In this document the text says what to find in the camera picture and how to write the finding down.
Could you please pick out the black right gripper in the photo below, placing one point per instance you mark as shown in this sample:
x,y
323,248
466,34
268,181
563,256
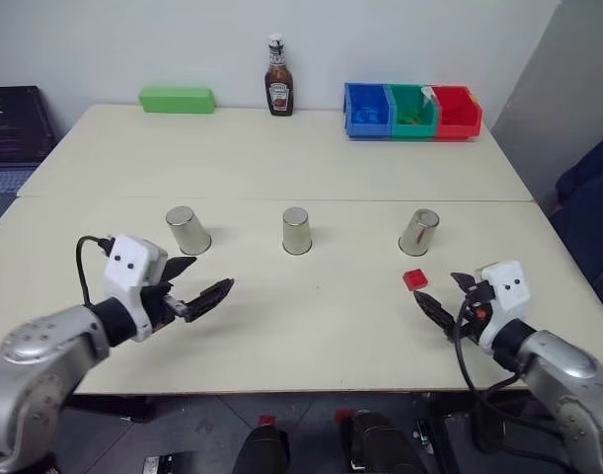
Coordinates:
x,y
476,301

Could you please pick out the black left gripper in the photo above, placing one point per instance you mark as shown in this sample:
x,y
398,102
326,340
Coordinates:
x,y
158,303

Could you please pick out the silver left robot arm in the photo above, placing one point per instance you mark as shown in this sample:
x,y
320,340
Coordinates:
x,y
39,355

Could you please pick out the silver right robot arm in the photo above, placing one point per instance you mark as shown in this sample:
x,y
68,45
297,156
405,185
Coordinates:
x,y
562,375

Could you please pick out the small red square block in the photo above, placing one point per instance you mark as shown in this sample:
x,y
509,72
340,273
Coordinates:
x,y
415,280

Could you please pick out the upturned metal cup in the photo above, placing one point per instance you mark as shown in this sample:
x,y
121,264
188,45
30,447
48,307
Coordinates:
x,y
297,232
419,232
188,232

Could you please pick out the dark rounded shape red tab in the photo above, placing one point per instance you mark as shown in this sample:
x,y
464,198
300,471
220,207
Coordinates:
x,y
264,449
380,444

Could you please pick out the dark blue chair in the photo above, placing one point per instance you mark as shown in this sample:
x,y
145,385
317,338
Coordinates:
x,y
589,197

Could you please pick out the green plastic storage bin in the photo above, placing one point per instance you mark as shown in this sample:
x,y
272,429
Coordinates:
x,y
413,129

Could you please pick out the red plastic storage bin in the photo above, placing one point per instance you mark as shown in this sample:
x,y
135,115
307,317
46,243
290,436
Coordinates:
x,y
458,118

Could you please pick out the green rectangular box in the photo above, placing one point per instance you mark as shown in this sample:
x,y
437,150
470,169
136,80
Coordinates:
x,y
176,100

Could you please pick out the white plastic piece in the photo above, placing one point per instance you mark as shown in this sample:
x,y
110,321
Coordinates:
x,y
428,95

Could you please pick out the blue plastic storage bin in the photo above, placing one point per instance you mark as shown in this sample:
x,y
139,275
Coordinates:
x,y
367,111

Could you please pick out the ketchup bottle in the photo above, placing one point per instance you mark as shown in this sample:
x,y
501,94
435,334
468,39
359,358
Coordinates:
x,y
279,84

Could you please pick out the dark laptop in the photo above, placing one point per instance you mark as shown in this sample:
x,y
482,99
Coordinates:
x,y
15,128

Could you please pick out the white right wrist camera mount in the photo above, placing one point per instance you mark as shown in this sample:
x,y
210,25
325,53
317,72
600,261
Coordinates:
x,y
508,291

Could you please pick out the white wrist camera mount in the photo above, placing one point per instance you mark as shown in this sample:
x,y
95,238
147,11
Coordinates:
x,y
508,291
128,269

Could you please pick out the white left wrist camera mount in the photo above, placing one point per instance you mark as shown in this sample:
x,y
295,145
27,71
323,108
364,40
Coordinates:
x,y
128,269

